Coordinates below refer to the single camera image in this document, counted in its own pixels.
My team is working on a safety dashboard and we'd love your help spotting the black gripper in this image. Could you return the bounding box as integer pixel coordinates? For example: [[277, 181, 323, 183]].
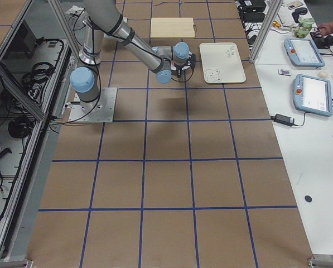
[[171, 54, 196, 78]]

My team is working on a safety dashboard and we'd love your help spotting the white round plate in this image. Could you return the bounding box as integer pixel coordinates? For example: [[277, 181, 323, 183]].
[[182, 51, 196, 70]]

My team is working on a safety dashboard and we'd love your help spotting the cream bear tray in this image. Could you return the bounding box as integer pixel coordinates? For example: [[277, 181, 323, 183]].
[[199, 42, 246, 84]]

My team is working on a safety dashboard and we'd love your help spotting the person hand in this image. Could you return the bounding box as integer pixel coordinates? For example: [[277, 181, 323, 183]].
[[318, 21, 333, 36]]

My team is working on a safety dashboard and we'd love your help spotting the wooden cutting board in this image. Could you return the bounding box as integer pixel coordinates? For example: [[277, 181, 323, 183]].
[[150, 17, 195, 39]]

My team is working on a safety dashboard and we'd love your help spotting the black electronics box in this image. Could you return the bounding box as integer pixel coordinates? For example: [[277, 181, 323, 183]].
[[239, 0, 267, 13]]

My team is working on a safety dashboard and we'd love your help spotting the small card box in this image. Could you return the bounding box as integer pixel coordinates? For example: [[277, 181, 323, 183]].
[[278, 69, 292, 76]]

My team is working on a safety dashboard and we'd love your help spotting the black power adapter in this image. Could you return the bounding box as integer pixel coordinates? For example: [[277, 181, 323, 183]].
[[271, 114, 295, 127]]

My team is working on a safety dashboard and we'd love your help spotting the upper blue teach pendant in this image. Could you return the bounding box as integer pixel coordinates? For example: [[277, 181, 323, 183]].
[[283, 39, 325, 68]]

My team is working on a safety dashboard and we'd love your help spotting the blue teach pendant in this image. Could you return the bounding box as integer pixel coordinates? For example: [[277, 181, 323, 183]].
[[283, 39, 325, 68], [292, 74, 333, 117]]

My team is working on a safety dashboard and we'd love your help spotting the lower blue teach pendant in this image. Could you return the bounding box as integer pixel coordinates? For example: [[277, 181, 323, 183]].
[[292, 74, 333, 117]]

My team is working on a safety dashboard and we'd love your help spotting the white round ball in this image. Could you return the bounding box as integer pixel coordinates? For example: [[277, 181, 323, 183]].
[[318, 71, 328, 79]]

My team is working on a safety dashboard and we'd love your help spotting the black round cap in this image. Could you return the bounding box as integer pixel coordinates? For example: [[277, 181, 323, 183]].
[[305, 195, 312, 203]]

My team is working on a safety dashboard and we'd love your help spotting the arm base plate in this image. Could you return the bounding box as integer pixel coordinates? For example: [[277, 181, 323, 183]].
[[68, 87, 117, 123]]

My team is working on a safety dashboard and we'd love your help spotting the aluminium frame post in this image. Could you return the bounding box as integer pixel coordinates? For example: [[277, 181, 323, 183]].
[[249, 0, 283, 64]]

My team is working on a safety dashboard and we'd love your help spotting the side aluminium frame rail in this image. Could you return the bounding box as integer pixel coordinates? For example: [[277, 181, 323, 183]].
[[0, 61, 46, 121]]

